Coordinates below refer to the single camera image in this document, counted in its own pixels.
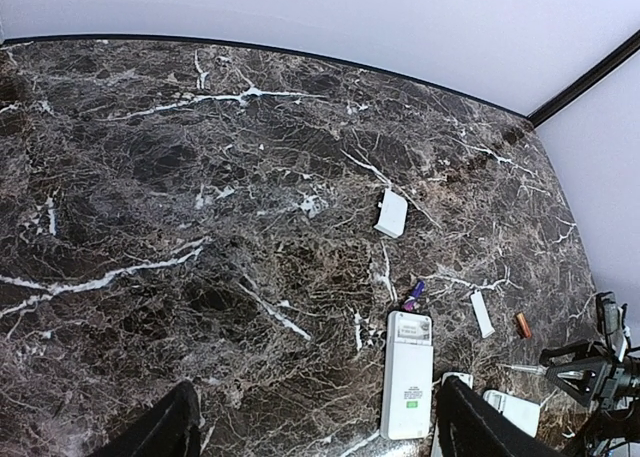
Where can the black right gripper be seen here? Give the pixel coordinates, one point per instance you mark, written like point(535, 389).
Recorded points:
point(584, 379)

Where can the purple battery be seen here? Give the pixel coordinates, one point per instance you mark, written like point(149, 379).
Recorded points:
point(416, 301)

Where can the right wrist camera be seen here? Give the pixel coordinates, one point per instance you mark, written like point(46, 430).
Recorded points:
point(611, 324)

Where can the white TCL remote control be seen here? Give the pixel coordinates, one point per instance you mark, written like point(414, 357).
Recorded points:
point(408, 377)

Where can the orange battery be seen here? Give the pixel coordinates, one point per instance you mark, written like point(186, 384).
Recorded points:
point(524, 329)

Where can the long white battery cover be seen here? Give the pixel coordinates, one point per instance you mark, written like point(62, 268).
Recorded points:
point(481, 314)

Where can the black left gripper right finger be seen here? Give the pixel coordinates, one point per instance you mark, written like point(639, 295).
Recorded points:
point(469, 426)

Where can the black right corner post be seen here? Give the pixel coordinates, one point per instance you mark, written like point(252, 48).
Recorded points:
point(611, 62)

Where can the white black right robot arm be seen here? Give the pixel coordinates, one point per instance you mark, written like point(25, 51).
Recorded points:
point(600, 351)

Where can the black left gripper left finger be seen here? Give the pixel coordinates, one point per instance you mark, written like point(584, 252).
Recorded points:
point(169, 428)

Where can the white remote face down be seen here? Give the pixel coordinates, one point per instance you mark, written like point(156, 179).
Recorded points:
point(522, 413)

